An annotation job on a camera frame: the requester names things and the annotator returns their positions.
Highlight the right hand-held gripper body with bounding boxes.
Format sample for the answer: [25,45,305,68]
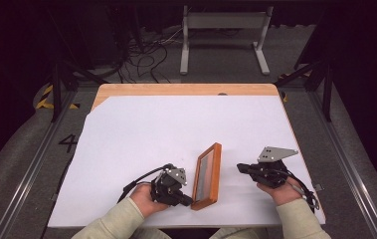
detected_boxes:
[250,145,299,189]

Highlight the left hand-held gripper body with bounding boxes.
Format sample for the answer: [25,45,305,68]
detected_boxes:
[149,164,189,207]

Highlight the orange wooden picture frame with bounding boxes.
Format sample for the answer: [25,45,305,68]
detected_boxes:
[190,141,223,211]

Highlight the person's right hand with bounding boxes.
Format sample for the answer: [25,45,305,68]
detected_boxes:
[256,176,304,207]

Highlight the person's left hand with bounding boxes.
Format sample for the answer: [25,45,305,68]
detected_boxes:
[129,182,170,219]

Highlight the person's right leg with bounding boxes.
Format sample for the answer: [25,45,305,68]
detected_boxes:
[209,227,279,239]

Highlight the white paper sheet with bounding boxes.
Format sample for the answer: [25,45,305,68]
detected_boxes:
[47,95,326,229]

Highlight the black metal stand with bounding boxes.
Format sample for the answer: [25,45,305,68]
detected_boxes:
[48,59,107,123]
[274,58,334,123]

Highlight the white metal stand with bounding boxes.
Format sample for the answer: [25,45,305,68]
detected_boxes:
[179,4,275,76]

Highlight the dark cabinet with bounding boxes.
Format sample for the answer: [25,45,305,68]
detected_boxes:
[86,6,127,71]

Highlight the left hand-held gripper cable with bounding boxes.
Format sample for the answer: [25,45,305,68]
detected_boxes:
[116,163,175,204]

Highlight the hand-held gripper cable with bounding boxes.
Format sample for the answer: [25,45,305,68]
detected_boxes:
[277,167,320,213]
[116,163,175,204]

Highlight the right hand-held gripper cable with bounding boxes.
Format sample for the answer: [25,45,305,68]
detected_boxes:
[277,167,320,213]

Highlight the aluminium floor rail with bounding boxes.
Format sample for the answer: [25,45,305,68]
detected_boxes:
[308,91,377,239]
[0,91,78,239]

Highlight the tangle of black cables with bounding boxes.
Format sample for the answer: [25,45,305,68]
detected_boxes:
[115,26,184,84]

